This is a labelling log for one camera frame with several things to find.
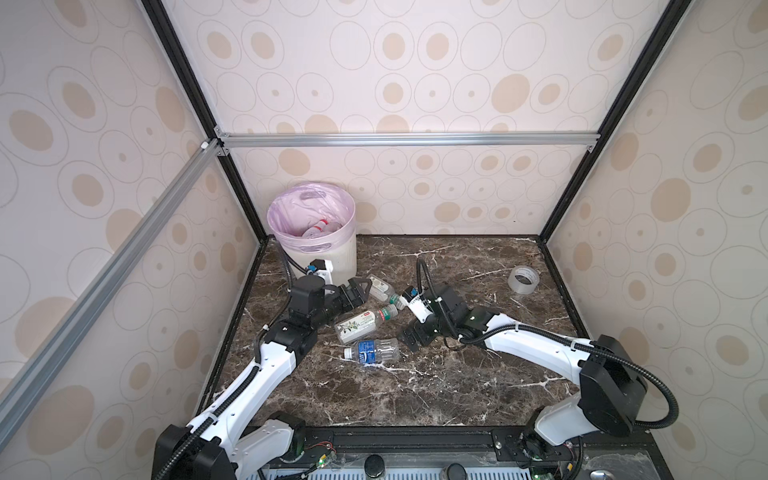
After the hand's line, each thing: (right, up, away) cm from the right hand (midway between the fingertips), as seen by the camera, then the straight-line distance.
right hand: (409, 325), depth 83 cm
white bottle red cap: (-29, +28, +16) cm, 44 cm away
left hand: (-11, +12, -8) cm, 18 cm away
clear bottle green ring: (-7, +9, +14) cm, 18 cm away
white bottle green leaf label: (-13, -1, +6) cm, 15 cm away
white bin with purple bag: (-31, +32, +19) cm, 49 cm away
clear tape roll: (+42, +11, +22) cm, 49 cm away
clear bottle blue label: (-10, -8, +1) cm, 12 cm away
